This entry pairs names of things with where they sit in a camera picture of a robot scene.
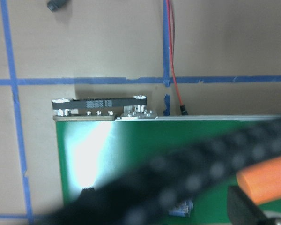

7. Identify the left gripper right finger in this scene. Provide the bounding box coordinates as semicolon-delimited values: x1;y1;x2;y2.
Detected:
227;186;268;225

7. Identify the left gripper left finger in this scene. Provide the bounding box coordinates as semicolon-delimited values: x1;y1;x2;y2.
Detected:
79;187;95;202

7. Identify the plain orange cylinder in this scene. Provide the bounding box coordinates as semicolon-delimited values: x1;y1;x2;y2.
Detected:
236;156;281;204

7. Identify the green push button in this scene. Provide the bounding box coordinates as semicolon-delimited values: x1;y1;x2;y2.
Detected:
168;200;193;218

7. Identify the green conveyor belt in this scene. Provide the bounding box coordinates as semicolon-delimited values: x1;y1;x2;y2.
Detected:
43;96;281;225

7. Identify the black corrugated cable conduit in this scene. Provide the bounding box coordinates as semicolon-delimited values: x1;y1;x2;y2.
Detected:
49;116;281;225

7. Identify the red black power cable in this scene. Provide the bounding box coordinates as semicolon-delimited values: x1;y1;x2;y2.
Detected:
46;0;189;115

